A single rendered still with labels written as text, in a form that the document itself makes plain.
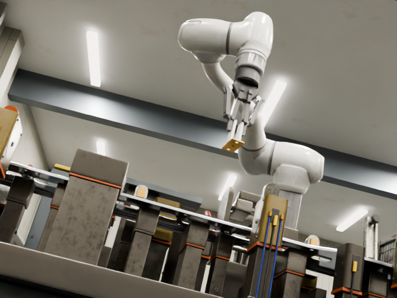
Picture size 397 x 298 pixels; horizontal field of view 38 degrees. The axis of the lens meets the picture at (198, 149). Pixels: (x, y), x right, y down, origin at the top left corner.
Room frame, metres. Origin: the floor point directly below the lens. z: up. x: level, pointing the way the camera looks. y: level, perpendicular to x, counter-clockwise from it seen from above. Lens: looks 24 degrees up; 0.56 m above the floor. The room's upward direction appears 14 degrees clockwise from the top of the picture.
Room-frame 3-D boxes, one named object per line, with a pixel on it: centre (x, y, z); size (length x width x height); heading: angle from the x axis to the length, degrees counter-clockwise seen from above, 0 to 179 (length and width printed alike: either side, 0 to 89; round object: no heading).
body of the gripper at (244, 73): (1.45, -0.09, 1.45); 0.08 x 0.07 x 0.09; 104
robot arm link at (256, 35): (1.46, -0.08, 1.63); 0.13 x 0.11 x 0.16; 78
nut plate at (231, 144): (1.45, -0.09, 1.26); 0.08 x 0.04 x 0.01; 14
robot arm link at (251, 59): (1.45, -0.09, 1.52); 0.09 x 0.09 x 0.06
